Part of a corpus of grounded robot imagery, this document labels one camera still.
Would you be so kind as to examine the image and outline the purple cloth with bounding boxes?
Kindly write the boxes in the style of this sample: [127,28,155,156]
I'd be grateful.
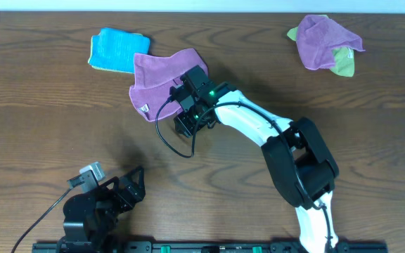
[129,48,208,122]
[296,15,365,70]

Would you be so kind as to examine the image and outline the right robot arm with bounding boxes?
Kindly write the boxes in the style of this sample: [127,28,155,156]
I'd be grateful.
[168,65,339,252]

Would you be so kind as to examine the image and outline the left black cable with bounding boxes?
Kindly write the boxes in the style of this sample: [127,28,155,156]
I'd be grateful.
[11,188,73,253]

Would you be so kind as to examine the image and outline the folded blue cloth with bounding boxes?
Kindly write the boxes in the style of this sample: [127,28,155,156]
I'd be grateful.
[88,27,151,74]

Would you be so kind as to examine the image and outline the yellow-green cloth under blue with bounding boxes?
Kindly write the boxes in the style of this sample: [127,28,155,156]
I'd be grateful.
[87,32,143,74]

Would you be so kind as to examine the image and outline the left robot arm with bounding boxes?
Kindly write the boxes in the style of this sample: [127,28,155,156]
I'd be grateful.
[56,162,146,252]

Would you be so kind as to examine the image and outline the right black cable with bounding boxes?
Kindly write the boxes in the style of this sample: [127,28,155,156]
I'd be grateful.
[155,96,333,253]

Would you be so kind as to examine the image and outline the light green cloth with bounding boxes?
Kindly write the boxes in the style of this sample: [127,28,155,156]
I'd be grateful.
[287,26,355,77]

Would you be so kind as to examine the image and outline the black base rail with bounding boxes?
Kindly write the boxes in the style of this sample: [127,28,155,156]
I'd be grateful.
[32,240,389,253]

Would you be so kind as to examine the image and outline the black cable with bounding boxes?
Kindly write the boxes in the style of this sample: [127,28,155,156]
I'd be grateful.
[155,96,333,253]
[11,188,73,253]

